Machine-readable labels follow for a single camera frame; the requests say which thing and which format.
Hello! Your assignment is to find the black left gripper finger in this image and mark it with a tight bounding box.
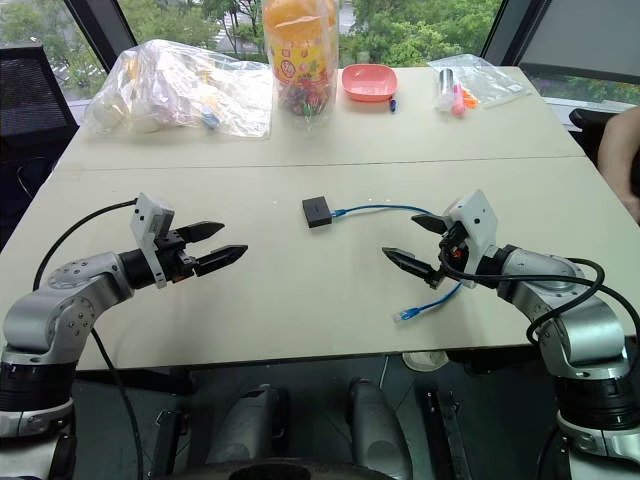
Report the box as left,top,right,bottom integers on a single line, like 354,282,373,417
174,221,226,245
192,244,250,278

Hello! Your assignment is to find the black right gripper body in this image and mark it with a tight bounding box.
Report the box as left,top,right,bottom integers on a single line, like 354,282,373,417
435,219,475,287

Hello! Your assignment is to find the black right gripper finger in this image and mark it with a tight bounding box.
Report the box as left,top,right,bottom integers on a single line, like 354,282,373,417
381,246,442,289
410,213,450,236

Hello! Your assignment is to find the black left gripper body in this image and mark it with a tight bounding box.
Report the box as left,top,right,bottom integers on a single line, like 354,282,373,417
152,228,200,284

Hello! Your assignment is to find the small black adapter box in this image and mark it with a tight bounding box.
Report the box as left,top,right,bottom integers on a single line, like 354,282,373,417
301,197,335,231

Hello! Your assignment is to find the white cup under table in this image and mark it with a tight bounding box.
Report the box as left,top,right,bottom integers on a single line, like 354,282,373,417
401,351,450,372

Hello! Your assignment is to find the clear silver tube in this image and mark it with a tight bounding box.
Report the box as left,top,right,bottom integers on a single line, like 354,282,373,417
433,68,455,112

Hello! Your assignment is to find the clear bag of white items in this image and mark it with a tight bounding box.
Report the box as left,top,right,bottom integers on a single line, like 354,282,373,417
82,38,274,141

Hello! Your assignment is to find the pink plastic bowl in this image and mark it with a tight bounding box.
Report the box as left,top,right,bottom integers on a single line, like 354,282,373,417
341,63,400,104

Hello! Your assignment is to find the clear zip bag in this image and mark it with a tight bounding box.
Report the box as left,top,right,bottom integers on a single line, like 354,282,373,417
427,53,531,112

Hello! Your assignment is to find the grey rounded robot leg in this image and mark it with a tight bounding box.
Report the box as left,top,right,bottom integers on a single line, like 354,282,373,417
347,376,412,480
205,383,290,467

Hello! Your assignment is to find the black chair armrest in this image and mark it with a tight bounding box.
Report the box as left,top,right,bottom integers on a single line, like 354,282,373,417
569,106,640,167

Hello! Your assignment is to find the dark window pillar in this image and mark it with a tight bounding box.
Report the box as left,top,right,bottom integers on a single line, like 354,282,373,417
478,0,524,67
63,0,140,74

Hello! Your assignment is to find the black mesh office chair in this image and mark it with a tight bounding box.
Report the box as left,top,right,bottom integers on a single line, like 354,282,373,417
0,43,80,251

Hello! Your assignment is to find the dark rounded robot waist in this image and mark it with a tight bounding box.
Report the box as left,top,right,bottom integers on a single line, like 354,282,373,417
198,456,384,480

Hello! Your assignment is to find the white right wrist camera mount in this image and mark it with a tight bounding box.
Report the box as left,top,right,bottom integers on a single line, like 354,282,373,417
442,189,501,291

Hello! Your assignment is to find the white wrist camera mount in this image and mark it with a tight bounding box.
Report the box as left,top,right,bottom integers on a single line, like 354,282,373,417
128,192,176,290
442,189,501,291

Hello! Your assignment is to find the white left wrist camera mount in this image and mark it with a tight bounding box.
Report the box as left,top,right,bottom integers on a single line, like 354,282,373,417
128,192,176,290

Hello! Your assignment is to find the blue Ethernet cable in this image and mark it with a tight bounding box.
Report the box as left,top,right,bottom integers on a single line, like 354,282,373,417
331,203,465,328

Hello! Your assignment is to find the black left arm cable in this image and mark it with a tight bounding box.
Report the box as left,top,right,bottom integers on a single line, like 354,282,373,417
32,198,146,480

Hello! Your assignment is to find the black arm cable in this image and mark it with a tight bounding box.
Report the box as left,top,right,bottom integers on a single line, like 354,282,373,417
32,198,146,480
438,252,640,347

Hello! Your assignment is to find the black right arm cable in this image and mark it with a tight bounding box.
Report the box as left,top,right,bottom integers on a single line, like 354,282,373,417
438,252,640,347

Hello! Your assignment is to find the black strap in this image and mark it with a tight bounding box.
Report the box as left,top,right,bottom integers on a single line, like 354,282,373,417
423,388,472,480

